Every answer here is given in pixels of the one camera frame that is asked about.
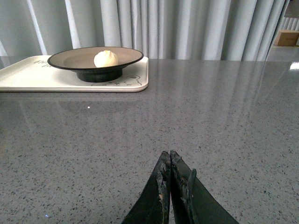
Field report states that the brown cardboard box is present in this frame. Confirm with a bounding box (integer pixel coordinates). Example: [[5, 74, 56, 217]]
[[274, 29, 299, 47]]

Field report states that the grey pleated curtain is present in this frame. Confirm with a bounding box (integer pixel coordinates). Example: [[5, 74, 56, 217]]
[[0, 0, 288, 61]]

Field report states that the white steamed bun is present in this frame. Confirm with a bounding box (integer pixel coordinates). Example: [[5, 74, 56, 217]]
[[93, 50, 119, 68]]

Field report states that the beige plate with black rim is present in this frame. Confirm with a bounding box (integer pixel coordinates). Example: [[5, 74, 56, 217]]
[[48, 47, 144, 83]]

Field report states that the cream bear print tray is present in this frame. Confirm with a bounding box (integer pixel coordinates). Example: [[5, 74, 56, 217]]
[[0, 56, 149, 92]]

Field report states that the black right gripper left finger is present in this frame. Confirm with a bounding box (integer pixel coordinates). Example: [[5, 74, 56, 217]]
[[122, 151, 171, 224]]

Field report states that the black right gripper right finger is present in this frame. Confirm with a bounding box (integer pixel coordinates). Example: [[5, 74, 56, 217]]
[[170, 150, 238, 224]]

